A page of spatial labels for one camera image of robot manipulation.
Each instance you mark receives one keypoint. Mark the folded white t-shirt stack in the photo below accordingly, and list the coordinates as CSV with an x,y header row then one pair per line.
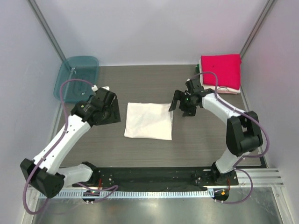
x,y
222,89

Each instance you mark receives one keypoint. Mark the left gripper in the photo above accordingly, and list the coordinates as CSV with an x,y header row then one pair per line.
x,y
115,116

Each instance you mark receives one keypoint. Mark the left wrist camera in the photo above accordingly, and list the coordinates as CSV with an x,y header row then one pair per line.
x,y
95,88

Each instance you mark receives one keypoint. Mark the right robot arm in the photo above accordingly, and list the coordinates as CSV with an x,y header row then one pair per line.
x,y
243,133

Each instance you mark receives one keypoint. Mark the folded green t-shirt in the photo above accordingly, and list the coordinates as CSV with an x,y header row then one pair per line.
x,y
197,68

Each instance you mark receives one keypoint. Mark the white slotted cable duct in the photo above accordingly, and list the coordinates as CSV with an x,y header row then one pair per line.
x,y
85,194

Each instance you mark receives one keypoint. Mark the aluminium rail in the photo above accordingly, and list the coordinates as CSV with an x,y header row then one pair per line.
x,y
261,177

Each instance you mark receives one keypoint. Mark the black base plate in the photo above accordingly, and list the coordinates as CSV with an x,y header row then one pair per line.
x,y
199,176

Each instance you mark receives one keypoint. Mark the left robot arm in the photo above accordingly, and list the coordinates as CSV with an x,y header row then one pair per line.
x,y
44,173

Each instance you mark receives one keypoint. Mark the white t-shirt red print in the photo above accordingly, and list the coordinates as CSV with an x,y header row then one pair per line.
x,y
149,121

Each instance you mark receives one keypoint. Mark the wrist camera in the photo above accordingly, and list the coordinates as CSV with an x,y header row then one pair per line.
x,y
95,88
188,80

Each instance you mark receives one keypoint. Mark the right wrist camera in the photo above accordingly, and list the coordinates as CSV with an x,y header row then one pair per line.
x,y
188,80

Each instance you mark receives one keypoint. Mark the folded pink t-shirt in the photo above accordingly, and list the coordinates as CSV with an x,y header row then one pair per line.
x,y
226,67

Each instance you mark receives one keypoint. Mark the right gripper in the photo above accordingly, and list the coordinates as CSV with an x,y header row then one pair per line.
x,y
178,95

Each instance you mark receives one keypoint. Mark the teal plastic bin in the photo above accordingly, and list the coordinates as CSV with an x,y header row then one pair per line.
x,y
77,67

